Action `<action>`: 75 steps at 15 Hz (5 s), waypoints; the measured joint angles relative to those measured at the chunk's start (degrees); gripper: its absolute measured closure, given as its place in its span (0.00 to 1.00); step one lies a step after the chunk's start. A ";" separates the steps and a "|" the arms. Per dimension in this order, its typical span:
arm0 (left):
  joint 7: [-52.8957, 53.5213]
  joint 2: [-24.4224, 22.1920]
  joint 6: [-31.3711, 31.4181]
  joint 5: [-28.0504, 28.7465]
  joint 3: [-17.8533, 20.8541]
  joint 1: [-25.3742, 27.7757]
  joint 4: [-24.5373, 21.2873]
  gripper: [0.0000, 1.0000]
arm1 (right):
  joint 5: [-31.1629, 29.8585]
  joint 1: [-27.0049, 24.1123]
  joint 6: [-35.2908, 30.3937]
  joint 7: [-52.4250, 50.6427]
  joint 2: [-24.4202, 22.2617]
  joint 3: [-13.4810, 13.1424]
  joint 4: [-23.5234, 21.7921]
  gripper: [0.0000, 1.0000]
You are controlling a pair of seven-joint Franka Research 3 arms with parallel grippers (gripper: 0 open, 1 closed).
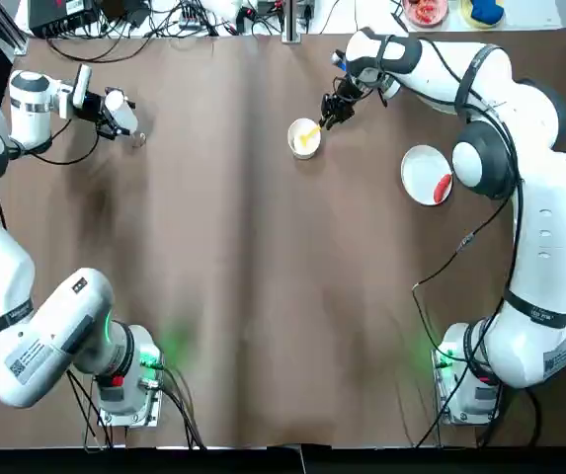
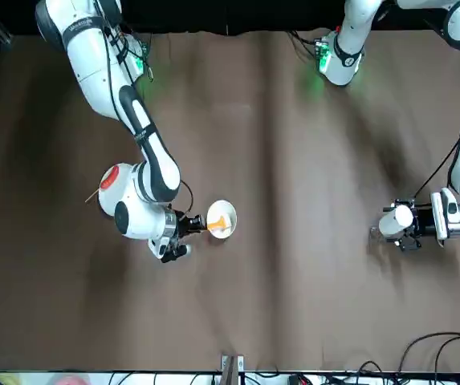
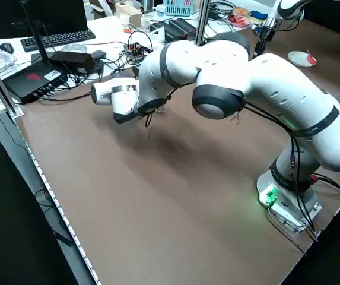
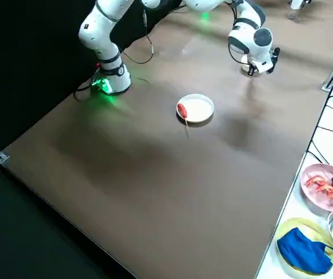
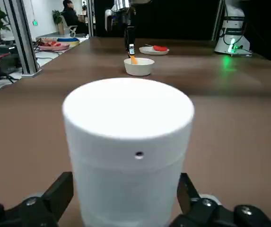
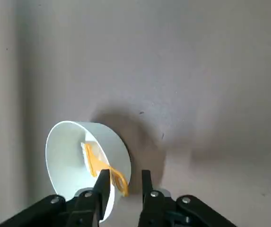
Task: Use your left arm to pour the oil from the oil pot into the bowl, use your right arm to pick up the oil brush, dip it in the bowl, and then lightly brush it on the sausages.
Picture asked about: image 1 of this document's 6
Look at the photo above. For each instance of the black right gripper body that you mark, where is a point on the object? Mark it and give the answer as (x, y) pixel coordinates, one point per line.
(349, 89)

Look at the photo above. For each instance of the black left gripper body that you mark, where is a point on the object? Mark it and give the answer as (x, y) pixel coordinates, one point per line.
(97, 106)

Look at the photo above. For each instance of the white oil pot clear base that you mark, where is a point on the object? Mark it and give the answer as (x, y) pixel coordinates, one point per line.
(122, 116)

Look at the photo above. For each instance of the orange oil brush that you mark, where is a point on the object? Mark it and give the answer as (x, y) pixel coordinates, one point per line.
(307, 138)

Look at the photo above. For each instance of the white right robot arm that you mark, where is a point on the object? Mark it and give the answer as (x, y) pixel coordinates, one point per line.
(549, 222)

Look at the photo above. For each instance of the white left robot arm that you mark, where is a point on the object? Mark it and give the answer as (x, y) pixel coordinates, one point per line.
(40, 336)

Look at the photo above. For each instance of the white bowl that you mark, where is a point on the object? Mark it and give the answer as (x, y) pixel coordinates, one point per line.
(302, 150)

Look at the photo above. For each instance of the black power adapter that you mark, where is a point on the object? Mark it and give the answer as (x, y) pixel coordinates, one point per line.
(124, 10)

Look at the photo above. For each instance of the black computer box red logo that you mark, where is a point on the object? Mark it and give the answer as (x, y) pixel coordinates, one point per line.
(60, 17)

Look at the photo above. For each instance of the white plate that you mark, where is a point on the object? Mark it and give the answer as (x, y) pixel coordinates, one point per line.
(423, 173)

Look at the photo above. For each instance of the grey hub with plugs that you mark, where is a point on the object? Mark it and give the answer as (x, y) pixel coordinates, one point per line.
(189, 17)

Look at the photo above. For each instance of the pink plate with food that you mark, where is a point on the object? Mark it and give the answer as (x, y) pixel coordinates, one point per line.
(426, 11)

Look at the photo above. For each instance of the red sausage on stick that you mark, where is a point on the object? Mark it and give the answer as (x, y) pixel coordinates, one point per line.
(443, 187)

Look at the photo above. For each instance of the blue sponge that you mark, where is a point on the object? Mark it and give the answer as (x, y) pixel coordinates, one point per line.
(489, 9)

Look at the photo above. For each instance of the aluminium frame post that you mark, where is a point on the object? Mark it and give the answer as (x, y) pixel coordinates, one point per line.
(13, 29)
(293, 22)

